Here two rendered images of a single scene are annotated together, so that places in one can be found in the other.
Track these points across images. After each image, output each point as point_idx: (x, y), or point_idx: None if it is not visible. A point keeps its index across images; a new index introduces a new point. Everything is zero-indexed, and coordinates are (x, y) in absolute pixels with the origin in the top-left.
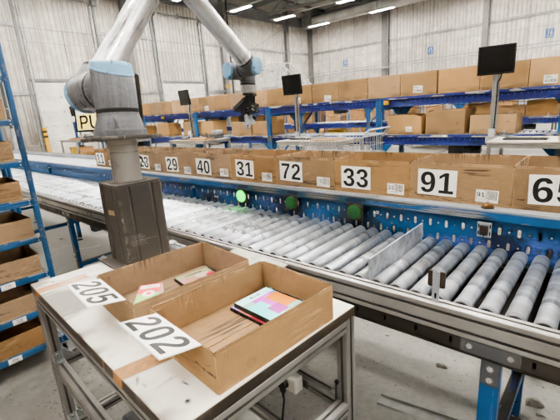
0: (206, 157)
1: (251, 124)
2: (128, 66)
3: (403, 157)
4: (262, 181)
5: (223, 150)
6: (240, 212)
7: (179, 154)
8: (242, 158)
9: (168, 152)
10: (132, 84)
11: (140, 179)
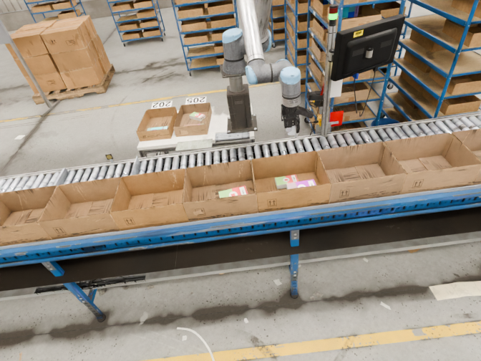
0: (355, 148)
1: (293, 135)
2: (223, 37)
3: (139, 212)
4: (272, 175)
5: (404, 175)
6: None
7: (407, 140)
8: (296, 155)
9: (457, 140)
10: (224, 47)
11: (229, 90)
